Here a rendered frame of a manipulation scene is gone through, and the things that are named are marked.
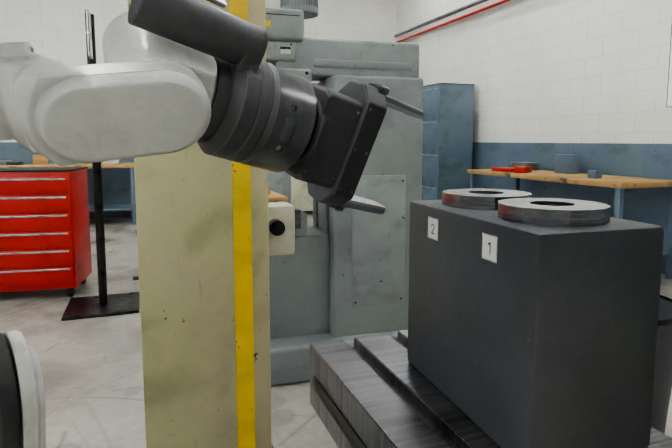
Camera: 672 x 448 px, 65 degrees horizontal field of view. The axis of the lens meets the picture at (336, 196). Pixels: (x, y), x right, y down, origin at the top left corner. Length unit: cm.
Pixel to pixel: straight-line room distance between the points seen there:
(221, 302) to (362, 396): 130
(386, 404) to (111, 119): 36
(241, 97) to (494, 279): 25
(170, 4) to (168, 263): 143
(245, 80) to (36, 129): 14
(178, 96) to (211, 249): 143
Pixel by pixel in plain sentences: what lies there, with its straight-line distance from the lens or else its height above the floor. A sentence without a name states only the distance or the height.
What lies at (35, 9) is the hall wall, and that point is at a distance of 932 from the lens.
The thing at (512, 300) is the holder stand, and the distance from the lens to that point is 44.
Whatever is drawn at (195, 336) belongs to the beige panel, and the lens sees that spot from 185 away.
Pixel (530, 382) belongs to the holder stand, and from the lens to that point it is 44.
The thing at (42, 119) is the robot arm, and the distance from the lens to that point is 38.
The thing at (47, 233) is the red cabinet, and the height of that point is 52.
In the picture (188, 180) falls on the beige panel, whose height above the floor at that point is 111.
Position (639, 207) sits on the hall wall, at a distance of 586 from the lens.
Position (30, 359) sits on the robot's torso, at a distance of 58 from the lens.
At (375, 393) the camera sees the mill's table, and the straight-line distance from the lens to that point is 57.
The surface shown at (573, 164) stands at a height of 98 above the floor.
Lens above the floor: 124
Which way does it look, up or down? 6 degrees down
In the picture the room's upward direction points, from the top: straight up
